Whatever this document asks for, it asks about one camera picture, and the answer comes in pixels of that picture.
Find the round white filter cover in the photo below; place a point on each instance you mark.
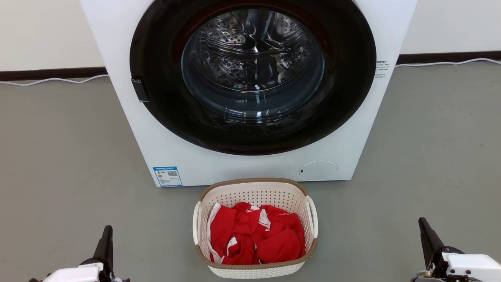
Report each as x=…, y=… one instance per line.
x=318, y=170

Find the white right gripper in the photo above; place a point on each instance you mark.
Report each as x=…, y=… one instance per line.
x=469, y=268

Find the white front-load washing machine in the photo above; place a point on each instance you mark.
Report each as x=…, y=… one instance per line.
x=129, y=129

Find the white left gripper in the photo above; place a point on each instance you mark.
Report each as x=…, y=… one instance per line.
x=74, y=274

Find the beige perforated plastic laundry basket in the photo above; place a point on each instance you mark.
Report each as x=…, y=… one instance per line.
x=258, y=194

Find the round black glass washer door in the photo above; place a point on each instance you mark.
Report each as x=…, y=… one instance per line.
x=254, y=133

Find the red garment with white stripes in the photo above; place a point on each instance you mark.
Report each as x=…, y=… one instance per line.
x=274, y=243

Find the blue energy label sticker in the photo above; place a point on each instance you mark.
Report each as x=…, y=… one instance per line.
x=167, y=176

